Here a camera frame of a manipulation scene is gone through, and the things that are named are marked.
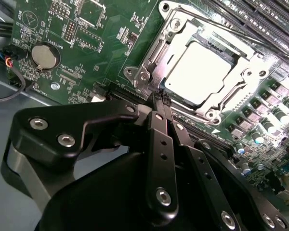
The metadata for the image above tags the silver topped CPU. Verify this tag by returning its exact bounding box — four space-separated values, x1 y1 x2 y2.
158 38 240 109

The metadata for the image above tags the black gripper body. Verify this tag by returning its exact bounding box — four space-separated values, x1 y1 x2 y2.
39 153 220 231

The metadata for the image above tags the metal locking lever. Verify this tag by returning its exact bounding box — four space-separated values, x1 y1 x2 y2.
168 8 265 61
154 90 216 122

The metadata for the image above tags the metal socket cover frame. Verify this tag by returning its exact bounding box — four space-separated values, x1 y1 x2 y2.
144 13 263 117

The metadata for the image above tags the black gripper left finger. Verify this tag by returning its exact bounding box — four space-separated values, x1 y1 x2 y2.
8 92 179 226

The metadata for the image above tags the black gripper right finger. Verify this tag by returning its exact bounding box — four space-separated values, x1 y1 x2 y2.
163 95 289 231

